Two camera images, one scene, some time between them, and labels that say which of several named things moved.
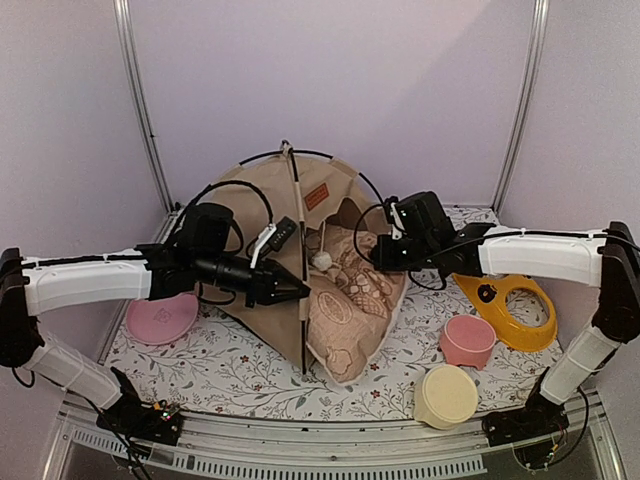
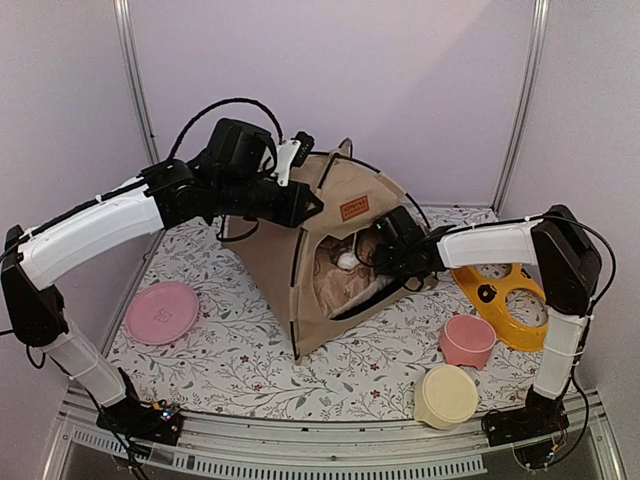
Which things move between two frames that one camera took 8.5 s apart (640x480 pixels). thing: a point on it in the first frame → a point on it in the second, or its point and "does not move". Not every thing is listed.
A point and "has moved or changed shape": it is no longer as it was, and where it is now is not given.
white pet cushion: [352, 305] has moved or changed shape
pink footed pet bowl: [467, 340] does not move
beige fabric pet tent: [314, 190] has moved or changed shape
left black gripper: [263, 287] → [293, 214]
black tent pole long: [294, 155] → [298, 268]
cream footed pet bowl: [445, 395] does not move
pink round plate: [162, 320] does not move
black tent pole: [314, 153] → [374, 171]
